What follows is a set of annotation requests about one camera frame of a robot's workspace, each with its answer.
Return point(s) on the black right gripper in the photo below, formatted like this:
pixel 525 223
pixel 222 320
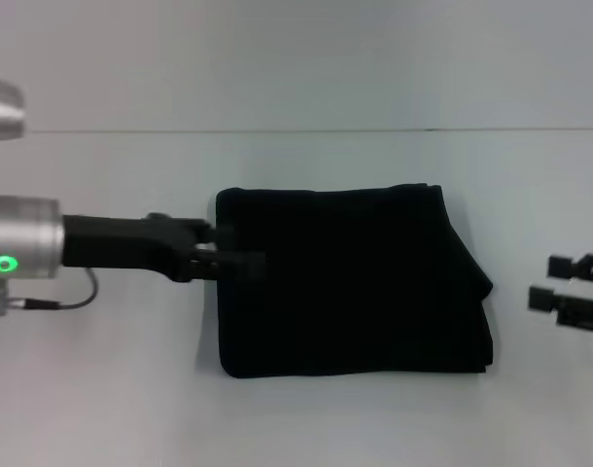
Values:
pixel 590 292

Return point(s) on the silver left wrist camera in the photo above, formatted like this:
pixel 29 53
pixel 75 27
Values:
pixel 2 112

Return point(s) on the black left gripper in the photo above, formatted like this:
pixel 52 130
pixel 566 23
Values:
pixel 131 245

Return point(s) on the black t-shirt with FREE print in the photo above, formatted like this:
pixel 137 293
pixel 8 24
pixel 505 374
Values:
pixel 350 282

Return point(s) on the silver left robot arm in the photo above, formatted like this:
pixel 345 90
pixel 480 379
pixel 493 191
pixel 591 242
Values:
pixel 22 238

